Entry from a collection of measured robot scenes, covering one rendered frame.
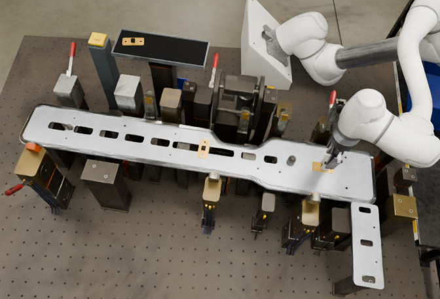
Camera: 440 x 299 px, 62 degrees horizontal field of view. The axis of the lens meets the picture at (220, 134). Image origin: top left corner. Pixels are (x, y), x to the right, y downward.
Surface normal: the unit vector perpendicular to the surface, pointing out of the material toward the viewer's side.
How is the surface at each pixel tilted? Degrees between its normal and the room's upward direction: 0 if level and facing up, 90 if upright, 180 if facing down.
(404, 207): 0
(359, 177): 0
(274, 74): 90
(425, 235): 0
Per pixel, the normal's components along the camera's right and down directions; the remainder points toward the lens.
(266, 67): -0.03, 0.86
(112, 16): 0.06, -0.50
